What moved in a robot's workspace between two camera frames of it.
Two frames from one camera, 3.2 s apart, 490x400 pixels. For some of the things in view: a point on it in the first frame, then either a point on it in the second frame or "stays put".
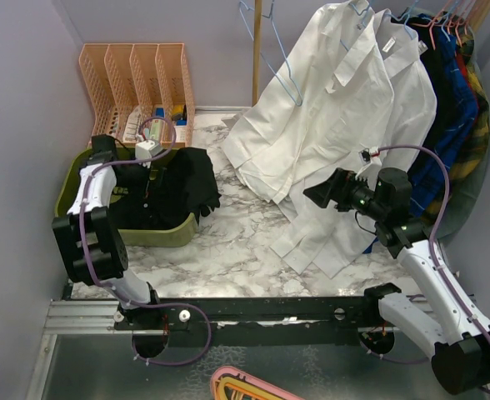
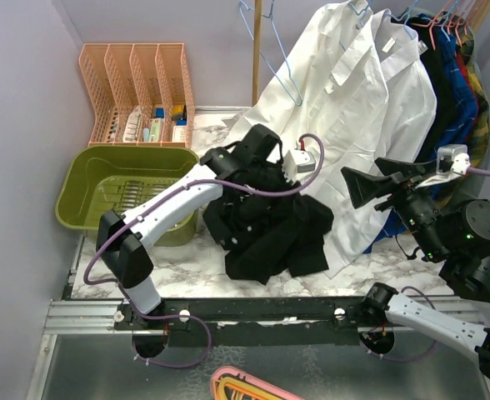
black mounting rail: (352, 316) stays put
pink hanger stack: (230, 383) stays put
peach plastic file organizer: (142, 92) stays put
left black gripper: (147, 184) → (278, 167)
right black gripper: (342, 179) → (361, 186)
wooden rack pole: (257, 52) stays put
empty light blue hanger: (271, 17) stays put
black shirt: (177, 192) → (267, 236)
